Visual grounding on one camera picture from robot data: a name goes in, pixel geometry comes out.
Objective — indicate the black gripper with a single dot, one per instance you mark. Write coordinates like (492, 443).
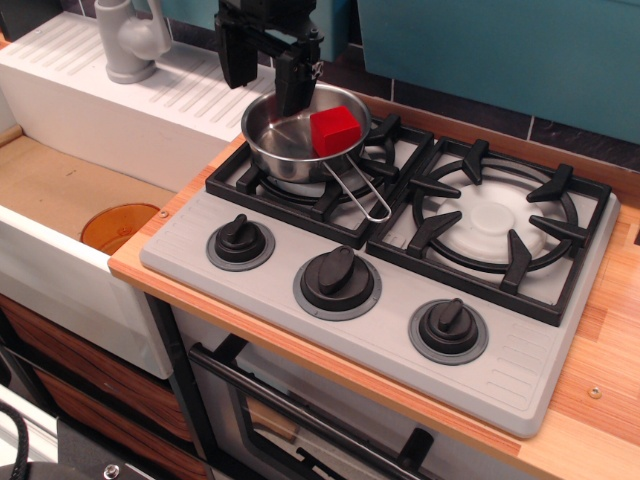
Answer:
(282, 30)

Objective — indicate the small steel pan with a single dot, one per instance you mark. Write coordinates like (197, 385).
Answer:
(282, 147)

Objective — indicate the red cube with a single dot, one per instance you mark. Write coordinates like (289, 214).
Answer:
(334, 130)

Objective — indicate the black left stove knob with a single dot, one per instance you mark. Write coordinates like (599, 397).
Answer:
(240, 245)

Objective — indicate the black stove knob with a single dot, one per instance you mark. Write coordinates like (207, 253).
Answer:
(448, 332)
(337, 286)
(240, 245)

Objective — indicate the black middle stove knob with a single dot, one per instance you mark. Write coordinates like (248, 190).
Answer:
(337, 286)

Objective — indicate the grey toy stove top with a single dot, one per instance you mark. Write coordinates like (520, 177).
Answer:
(509, 386)

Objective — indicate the black right stove knob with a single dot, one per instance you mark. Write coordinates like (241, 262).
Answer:
(448, 332)

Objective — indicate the grey toy faucet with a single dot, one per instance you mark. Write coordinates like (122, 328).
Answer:
(131, 44)

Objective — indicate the black left burner grate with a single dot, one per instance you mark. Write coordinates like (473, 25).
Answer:
(322, 208)

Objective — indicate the black burner grate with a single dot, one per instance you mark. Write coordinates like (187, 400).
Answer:
(511, 232)
(322, 208)

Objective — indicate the white toy sink unit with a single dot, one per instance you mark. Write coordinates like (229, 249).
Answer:
(73, 144)

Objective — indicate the orange translucent plate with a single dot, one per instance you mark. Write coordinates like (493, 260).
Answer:
(110, 229)

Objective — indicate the black right burner grate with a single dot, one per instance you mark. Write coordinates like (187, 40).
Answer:
(511, 232)

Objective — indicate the wooden drawer fronts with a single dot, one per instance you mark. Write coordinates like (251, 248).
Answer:
(121, 404)

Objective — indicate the oven door with handle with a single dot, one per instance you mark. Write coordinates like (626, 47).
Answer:
(303, 426)

